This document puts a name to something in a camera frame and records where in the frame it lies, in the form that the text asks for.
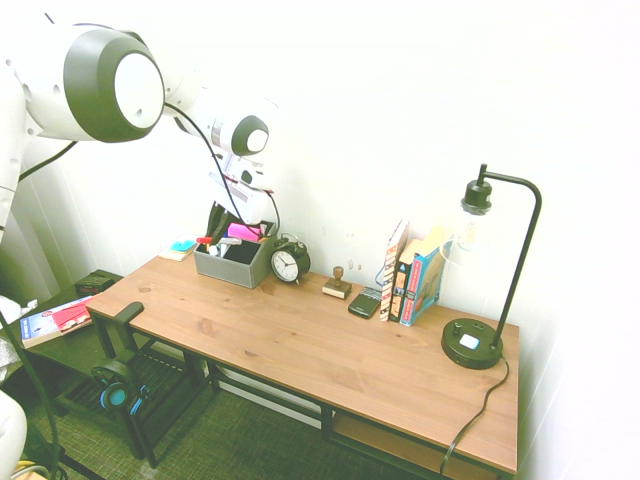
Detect grey felt desk organizer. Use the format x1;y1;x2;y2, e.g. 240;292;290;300
193;232;279;290

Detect black chair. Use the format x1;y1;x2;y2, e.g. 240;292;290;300
54;344;221;469

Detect white notepad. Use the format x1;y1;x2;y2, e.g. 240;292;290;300
158;233;201;263

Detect pink sticky notes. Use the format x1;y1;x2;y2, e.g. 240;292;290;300
227;223;264;241

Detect black smartphone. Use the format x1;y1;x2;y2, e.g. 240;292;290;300
347;287;384;319

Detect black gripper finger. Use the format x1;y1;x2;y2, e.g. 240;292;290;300
213;212;236;246
207;200;226;240

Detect small black box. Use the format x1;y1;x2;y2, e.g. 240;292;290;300
74;273;116;295

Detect black headphone hanger clamp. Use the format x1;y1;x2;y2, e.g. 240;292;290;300
102;302;145;362

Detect black and orange book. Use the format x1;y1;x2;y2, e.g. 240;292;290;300
388;237;426;324

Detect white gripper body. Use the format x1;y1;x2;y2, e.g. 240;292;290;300
207;167;274;226

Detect black lamp power cable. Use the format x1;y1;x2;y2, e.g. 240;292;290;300
438;352;511;474

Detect wooden rubber stamp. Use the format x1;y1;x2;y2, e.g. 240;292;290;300
321;265;352;300

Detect red and white book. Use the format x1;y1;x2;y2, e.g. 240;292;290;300
19;295;96;350

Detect black desk lamp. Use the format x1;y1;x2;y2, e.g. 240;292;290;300
439;163;543;371

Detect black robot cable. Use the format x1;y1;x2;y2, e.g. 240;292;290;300
162;102;281;236

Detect black side table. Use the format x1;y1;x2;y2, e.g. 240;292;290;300
19;269;126;371

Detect blue paperback book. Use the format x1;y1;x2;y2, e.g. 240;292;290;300
399;225;454;328

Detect black alarm clock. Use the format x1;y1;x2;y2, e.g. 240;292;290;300
270;232;312;286

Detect striped patterned book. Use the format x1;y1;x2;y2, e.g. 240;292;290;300
378;218;411;323

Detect black and blue headphones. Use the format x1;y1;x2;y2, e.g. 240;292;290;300
90;359;151;417

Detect wooden desk with black frame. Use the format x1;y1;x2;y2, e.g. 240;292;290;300
89;299;516;480

